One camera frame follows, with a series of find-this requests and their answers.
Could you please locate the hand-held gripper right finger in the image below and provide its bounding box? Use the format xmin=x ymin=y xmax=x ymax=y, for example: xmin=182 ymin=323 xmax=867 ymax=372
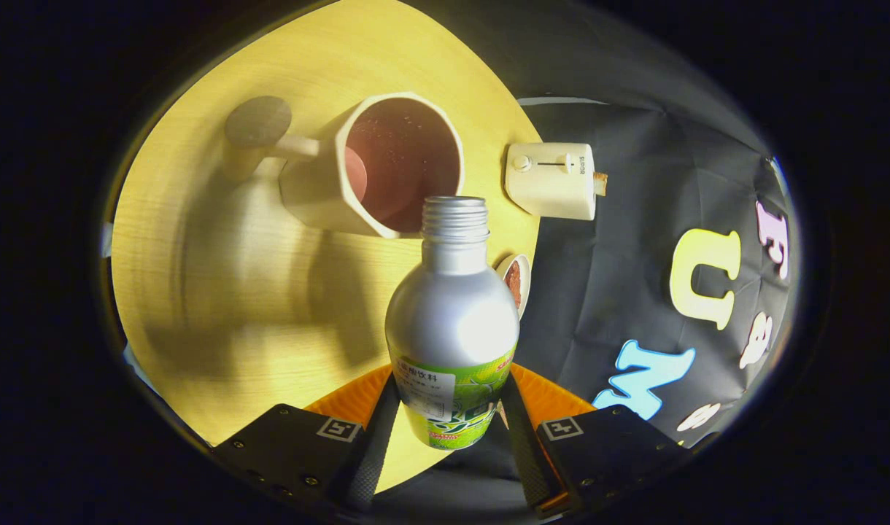
xmin=500 ymin=365 xmax=690 ymax=520

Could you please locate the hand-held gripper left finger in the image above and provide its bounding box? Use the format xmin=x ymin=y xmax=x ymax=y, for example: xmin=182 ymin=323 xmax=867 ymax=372
xmin=212 ymin=365 xmax=402 ymax=513

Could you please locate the silver bottle green label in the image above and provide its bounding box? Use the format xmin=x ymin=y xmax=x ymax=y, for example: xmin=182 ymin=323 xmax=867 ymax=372
xmin=384 ymin=195 xmax=520 ymax=451

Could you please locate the beige cup wooden handle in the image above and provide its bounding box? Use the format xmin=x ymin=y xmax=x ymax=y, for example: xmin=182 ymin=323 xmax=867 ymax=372
xmin=222 ymin=91 xmax=465 ymax=240

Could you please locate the white round plate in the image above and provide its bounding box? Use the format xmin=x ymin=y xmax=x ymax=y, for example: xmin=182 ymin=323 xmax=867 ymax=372
xmin=495 ymin=254 xmax=532 ymax=320

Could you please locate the wooden table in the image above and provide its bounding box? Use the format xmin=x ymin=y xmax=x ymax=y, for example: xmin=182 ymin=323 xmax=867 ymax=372
xmin=111 ymin=0 xmax=544 ymax=493

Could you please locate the white toaster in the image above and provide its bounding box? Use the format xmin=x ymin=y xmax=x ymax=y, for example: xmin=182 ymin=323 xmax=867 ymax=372
xmin=504 ymin=142 xmax=597 ymax=221

